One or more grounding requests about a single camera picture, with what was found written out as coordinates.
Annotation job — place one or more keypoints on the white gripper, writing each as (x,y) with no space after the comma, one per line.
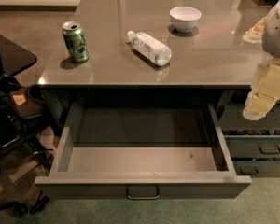
(278,34)

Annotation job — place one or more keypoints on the grey top drawer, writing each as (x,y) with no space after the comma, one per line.
(104,150)

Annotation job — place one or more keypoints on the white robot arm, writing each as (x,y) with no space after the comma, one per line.
(271,36)

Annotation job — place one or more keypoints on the grey right drawer unit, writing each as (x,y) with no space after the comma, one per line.
(254,145)

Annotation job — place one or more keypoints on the white ceramic bowl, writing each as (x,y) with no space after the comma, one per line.
(184,18)

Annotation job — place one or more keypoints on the clear plastic water bottle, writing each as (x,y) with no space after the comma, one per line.
(150,47)

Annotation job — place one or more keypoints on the green soda can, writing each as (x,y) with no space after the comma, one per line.
(75,41)

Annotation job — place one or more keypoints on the black office chair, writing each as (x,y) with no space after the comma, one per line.
(16,131)

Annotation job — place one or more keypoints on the metal drawer handle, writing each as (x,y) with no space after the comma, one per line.
(142,193)

